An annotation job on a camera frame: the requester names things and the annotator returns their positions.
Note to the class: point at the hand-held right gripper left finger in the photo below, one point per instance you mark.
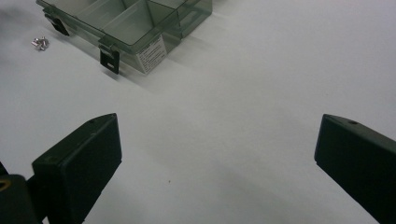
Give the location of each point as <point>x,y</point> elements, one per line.
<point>77,168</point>

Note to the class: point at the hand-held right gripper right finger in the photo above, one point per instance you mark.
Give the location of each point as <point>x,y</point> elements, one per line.
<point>358,161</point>

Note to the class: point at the small silver screw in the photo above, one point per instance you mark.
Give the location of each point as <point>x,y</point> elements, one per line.
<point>44,43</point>
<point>35,42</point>

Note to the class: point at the grey transparent compartment box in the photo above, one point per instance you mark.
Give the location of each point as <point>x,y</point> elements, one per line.
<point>134,28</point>

